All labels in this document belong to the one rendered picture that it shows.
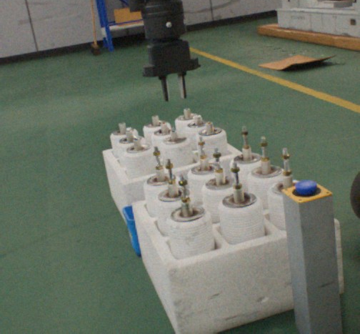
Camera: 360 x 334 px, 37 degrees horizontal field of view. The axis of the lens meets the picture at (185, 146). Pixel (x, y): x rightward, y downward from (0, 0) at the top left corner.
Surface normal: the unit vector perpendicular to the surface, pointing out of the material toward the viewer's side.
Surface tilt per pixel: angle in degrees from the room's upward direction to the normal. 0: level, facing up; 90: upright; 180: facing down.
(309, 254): 90
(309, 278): 90
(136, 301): 0
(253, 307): 90
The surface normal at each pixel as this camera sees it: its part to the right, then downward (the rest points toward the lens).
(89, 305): -0.15, -0.94
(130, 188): 0.29, 0.25
